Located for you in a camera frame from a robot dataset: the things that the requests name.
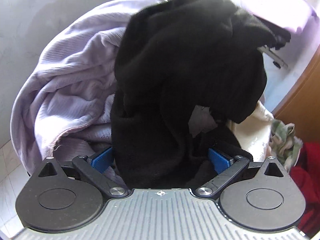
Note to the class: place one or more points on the wooden cabinet panel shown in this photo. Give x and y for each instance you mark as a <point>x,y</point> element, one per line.
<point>302,97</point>

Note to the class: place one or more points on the red garment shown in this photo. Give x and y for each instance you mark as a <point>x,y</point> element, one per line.
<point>307,175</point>

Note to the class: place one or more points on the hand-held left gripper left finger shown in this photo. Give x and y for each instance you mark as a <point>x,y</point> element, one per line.
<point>101,161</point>

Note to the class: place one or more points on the exercise bike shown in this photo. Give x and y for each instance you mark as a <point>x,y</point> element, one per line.
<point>273,56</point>

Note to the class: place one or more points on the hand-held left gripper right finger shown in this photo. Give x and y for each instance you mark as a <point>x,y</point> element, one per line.
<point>218,161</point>

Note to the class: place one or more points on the green floral cloth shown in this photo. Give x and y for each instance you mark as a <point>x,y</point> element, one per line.
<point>285,140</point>

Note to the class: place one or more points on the cream garment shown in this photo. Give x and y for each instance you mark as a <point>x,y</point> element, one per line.
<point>252,132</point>

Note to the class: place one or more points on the black garment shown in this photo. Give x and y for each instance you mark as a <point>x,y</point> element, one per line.
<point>187,67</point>

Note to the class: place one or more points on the lavender fleece pajama top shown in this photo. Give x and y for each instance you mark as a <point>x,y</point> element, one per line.
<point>75,80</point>

